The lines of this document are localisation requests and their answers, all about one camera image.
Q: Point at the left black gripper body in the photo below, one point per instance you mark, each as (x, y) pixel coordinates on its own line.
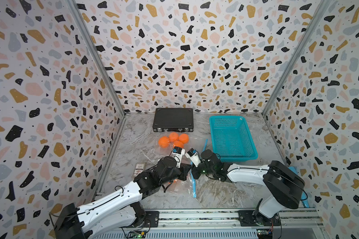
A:
(176, 173)

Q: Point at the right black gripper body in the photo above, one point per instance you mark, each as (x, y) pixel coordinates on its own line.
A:
(209, 172)

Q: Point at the clear zip-top bag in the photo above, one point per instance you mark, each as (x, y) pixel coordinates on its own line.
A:
(185, 188)
(197, 142)

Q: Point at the teal plastic basket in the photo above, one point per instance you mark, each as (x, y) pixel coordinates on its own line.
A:
(231, 139)

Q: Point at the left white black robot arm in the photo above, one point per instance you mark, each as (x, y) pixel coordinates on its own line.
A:
(121, 208)

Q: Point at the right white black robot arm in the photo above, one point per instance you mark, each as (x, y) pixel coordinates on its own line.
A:
(285, 187)

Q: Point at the orange in far bag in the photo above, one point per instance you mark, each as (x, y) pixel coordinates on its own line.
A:
(184, 138)
(173, 137)
(178, 143)
(164, 142)

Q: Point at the small printed packet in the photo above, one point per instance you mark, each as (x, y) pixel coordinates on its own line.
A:
(139, 168)

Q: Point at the black hard case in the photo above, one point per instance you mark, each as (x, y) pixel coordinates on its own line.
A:
(173, 119)

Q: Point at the green circuit board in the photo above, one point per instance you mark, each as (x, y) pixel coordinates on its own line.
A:
(137, 235)

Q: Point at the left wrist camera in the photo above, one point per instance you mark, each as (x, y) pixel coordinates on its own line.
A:
(177, 153)

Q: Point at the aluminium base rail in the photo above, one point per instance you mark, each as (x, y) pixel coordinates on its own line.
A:
(303, 223)

